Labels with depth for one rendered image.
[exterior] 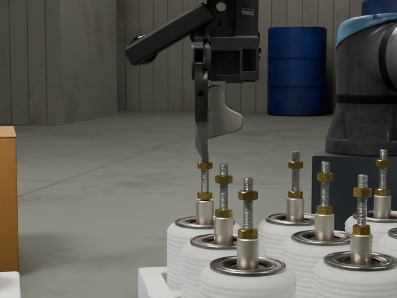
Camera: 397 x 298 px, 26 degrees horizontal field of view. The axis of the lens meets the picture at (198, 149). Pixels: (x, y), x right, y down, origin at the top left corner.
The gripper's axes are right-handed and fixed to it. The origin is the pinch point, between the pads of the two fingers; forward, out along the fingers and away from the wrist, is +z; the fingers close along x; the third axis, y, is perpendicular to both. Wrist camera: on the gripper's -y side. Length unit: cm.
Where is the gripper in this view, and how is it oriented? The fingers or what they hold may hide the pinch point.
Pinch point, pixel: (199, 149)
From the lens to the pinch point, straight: 107.5
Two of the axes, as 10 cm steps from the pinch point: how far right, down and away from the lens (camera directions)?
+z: 0.0, 10.0, 1.0
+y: 10.0, 0.0, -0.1
